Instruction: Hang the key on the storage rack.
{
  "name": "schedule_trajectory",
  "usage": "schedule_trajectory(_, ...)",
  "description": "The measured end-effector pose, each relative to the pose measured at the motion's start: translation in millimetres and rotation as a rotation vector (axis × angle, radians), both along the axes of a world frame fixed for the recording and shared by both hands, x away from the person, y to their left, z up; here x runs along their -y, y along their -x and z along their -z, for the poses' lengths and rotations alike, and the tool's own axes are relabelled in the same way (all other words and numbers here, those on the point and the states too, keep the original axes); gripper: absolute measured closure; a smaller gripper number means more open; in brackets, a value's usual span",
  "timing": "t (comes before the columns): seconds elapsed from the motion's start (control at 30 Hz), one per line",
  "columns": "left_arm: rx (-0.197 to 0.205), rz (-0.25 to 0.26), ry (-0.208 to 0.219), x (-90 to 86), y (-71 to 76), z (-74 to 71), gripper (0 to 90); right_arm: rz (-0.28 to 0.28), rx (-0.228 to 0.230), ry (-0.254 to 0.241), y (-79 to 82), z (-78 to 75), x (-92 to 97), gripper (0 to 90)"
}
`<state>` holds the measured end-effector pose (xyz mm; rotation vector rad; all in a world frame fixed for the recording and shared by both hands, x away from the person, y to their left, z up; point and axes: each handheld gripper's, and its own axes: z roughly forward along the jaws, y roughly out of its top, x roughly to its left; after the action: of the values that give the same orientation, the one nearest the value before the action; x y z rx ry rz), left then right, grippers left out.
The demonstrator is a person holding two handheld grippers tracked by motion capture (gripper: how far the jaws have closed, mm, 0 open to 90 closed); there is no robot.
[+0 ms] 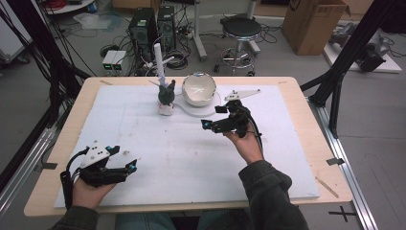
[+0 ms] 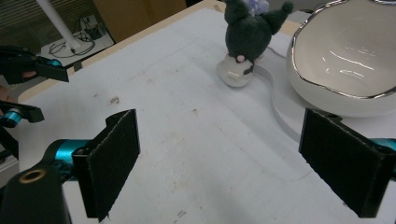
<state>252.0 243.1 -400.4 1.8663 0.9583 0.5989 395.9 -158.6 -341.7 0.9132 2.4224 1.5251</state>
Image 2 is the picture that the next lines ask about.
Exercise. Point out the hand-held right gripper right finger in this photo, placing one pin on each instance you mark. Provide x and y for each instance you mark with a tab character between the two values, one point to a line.
342	161

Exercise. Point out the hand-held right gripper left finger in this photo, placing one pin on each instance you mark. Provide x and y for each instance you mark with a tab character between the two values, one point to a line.
112	161

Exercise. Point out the black and white plush toy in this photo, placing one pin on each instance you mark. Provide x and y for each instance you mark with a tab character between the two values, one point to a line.
246	37

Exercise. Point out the white pole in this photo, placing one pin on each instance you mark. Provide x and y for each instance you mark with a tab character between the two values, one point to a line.
59	25

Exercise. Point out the white foam board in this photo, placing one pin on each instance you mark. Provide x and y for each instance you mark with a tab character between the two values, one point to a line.
202	140

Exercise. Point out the brown wooden cabinet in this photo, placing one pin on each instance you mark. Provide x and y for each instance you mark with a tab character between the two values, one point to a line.
137	18

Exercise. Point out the white eggshell-shaped bowl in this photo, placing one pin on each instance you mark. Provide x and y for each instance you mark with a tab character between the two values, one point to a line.
342	46

